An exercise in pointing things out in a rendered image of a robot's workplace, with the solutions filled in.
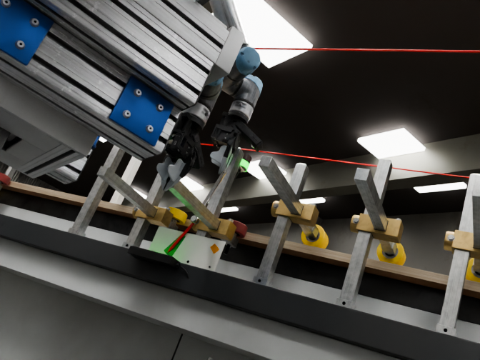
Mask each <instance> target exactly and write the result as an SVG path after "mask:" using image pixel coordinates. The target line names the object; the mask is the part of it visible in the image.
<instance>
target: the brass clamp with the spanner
mask: <svg viewBox="0 0 480 360"><path fill-rule="evenodd" d="M217 219H218V220H219V221H220V223H219V226H218V229H217V230H215V229H210V228H209V227H207V226H206V225H205V224H204V223H203V222H202V221H201V220H200V221H199V223H198V224H194V225H193V226H192V229H193V230H194V231H197V230H201V231H206V232H208V233H209V234H210V235H211V236H212V237H216V238H219V239H225V240H228V241H231V240H232V238H233V236H234V233H235V231H236V226H235V225H234V224H233V223H232V222H231V221H229V220H226V219H219V218H217Z"/></svg>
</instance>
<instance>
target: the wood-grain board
mask: <svg viewBox="0 0 480 360"><path fill-rule="evenodd" d="M0 185H1V186H2V189H7V190H10V191H16V192H19V193H23V194H28V195H32V196H37V197H41V198H45V199H51V200H54V201H60V202H63V203H66V204H72V205H75V206H81V207H82V206H83V205H84V202H85V201H86V198H87V197H84V196H78V195H74V194H68V193H64V192H61V191H54V190H51V189H45V188H41V187H37V186H32V185H28V184H22V183H18V182H15V181H10V182H9V183H8V185H6V186H5V185H3V184H0ZM96 210H97V211H102V212H106V213H110V214H116V215H119V216H125V217H128V218H131V219H135V218H134V217H133V214H132V211H133V207H130V206H124V205H121V204H114V203H111V202H107V201H100V203H99V205H98V207H97V209H96ZM191 223H192V222H191V220H190V219H187V220H186V221H185V224H184V225H180V224H176V225H177V226H178V229H181V230H184V231H185V230H186V229H187V228H188V227H189V226H190V224H191ZM237 239H238V240H239V242H238V243H240V244H246V245H249V246H255V247H258V248H261V249H266V248H267V245H268V242H269V239H270V237H268V236H262V235H259V234H253V233H249V232H247V233H246V235H245V237H244V238H237ZM282 253H283V254H288V255H292V256H297V257H301V258H305V259H311V260H314V261H320V262H323V263H326V264H332V265H335V266H341V267H344V268H348V267H349V262H350V260H351V254H345V253H341V252H337V251H332V250H328V249H322V248H319V247H315V246H309V245H305V244H299V243H295V242H292V241H285V243H284V247H283V249H282ZM364 272H366V273H370V274H376V275H379V276H385V277H388V278H391V279H397V280H400V281H406V282H409V283H413V284H418V285H422V286H427V287H431V288H435V289H441V290H444V291H446V287H447V284H448V280H449V276H447V275H443V274H438V273H434V272H430V271H424V270H421V269H415V268H411V267H407V266H401V265H398V264H391V263H388V262H384V261H378V260H374V259H367V261H366V266H365V269H364ZM462 295H465V296H471V297H474V298H478V299H480V282H476V281H470V280H467V279H465V283H464V290H463V294H462Z"/></svg>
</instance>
